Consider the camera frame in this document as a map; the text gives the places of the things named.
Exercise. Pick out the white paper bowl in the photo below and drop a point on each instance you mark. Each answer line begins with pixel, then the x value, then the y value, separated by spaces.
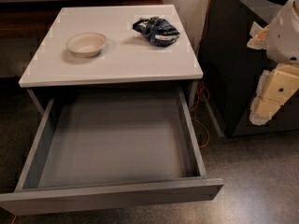
pixel 86 45

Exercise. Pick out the black trash bin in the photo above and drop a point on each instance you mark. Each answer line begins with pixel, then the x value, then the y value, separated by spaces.
pixel 232 70

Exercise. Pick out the white top drawer cabinet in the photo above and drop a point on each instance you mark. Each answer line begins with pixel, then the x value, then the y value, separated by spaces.
pixel 126 57

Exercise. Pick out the blue chip bag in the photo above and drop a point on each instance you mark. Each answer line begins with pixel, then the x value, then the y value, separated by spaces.
pixel 159 32

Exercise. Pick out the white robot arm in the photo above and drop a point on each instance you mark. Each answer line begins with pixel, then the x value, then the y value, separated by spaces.
pixel 282 42

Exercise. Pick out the dark wooden bench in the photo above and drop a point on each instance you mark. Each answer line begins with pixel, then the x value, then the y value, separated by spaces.
pixel 33 19

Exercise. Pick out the grey top drawer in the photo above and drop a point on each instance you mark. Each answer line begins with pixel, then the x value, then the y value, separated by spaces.
pixel 112 149

